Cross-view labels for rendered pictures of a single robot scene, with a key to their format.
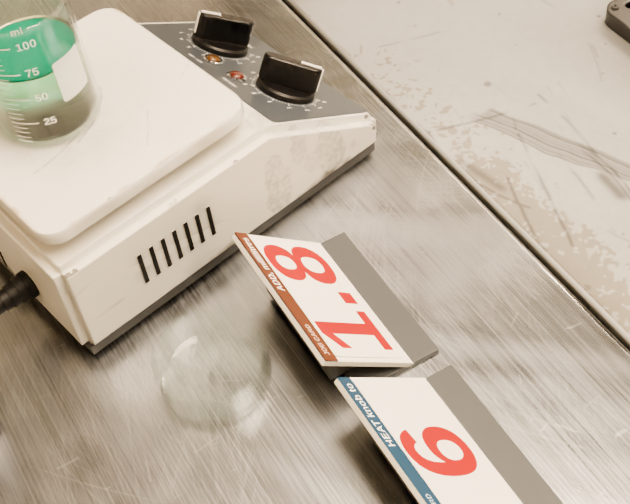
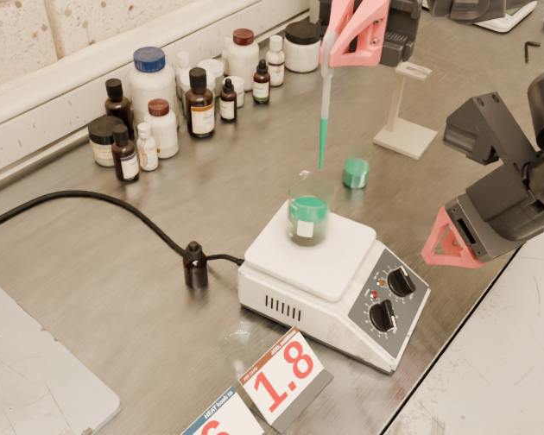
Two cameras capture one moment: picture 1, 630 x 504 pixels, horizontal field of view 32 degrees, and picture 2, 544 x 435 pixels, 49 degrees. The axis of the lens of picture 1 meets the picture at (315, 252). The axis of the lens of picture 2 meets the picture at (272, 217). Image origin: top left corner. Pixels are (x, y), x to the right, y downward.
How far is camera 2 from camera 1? 0.35 m
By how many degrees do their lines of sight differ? 42
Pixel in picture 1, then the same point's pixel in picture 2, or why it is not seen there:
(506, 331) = not seen: outside the picture
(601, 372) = not seen: outside the picture
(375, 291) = (304, 398)
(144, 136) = (305, 269)
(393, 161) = (388, 386)
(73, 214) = (256, 261)
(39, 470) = (186, 307)
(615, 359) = not seen: outside the picture
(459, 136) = (418, 412)
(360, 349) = (259, 395)
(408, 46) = (471, 372)
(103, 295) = (249, 292)
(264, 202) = (325, 334)
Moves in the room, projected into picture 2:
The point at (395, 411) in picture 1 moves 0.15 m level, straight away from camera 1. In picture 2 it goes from (229, 417) to (363, 373)
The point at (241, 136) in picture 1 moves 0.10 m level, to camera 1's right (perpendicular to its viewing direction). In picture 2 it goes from (331, 305) to (382, 381)
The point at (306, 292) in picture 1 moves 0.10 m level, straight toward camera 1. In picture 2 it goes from (279, 364) to (191, 402)
